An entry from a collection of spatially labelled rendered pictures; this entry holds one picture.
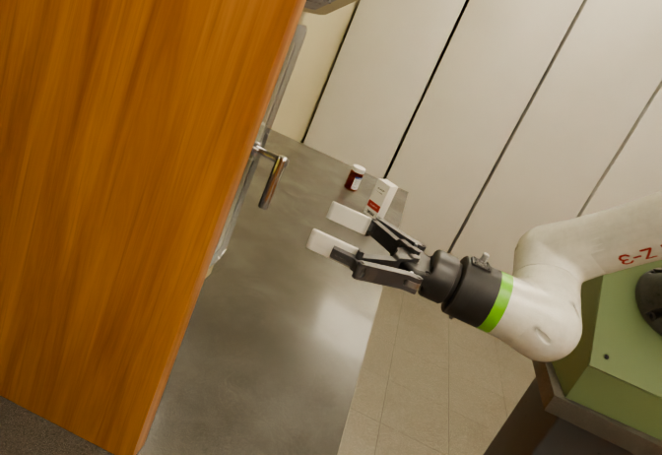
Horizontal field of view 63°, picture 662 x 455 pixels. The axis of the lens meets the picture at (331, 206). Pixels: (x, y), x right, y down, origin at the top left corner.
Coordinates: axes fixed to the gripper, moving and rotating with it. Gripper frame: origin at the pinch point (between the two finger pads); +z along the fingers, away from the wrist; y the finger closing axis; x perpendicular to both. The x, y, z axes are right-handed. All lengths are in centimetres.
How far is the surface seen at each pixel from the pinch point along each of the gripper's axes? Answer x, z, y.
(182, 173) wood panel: -12.9, 10.8, 34.5
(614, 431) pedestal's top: 22, -65, -20
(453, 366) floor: 115, -78, -178
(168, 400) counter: 19.6, 7.8, 24.6
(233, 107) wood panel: -20.0, 8.3, 34.5
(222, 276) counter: 19.7, 13.9, -6.4
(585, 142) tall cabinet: -7, -109, -284
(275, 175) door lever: -4.0, 10.0, 0.6
